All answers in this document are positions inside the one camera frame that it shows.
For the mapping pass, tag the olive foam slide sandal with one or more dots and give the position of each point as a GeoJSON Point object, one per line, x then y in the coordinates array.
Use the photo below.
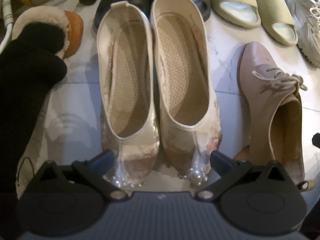
{"type": "Point", "coordinates": [232, 5]}
{"type": "Point", "coordinates": [277, 17]}

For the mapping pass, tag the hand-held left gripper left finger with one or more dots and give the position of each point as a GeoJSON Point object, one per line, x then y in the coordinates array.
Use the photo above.
{"type": "Point", "coordinates": [102, 159]}

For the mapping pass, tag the white chunky sneaker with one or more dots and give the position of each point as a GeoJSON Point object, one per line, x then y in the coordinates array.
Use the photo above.
{"type": "Point", "coordinates": [305, 25]}

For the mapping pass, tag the brown fur-lined slipper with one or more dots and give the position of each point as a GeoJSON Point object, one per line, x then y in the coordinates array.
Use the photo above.
{"type": "Point", "coordinates": [75, 27]}

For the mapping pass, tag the pink lace-up leather shoe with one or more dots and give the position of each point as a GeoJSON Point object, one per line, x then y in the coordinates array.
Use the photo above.
{"type": "Point", "coordinates": [252, 65]}

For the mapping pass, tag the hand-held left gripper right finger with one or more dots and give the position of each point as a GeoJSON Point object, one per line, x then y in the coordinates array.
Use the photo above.
{"type": "Point", "coordinates": [220, 159]}

